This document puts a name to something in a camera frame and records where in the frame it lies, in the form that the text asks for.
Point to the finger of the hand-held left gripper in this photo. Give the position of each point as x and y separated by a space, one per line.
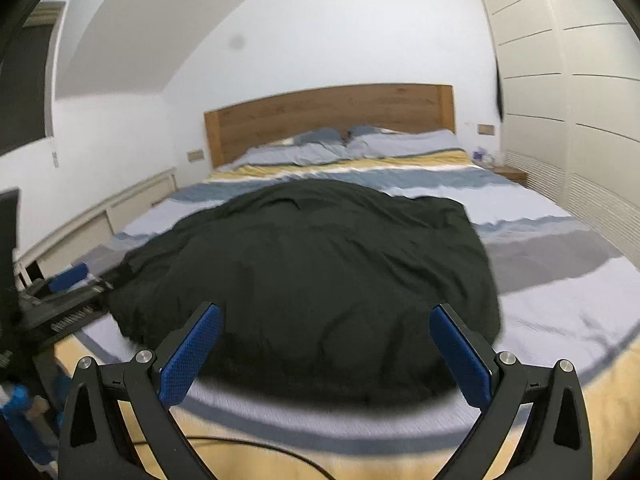
70 276
75 320

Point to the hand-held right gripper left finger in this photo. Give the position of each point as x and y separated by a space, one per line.
192 355

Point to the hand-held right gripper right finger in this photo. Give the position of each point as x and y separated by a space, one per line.
460 360

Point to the black hooded jacket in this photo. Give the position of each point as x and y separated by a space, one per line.
310 270

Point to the person's left hand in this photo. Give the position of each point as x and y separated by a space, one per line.
22 420

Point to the low white cabinet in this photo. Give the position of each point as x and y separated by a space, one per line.
135 200

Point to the bed with striped duvet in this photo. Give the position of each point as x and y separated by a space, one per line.
550 310

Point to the wooden nightstand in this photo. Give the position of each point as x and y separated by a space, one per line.
510 174

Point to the dark window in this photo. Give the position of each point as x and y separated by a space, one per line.
25 85

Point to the striped pillow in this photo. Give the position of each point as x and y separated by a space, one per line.
400 142
300 152

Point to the wooden headboard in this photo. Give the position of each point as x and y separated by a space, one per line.
325 110

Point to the white wardrobe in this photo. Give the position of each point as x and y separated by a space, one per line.
575 85

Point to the beige wall socket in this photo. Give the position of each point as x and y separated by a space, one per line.
195 155
485 128

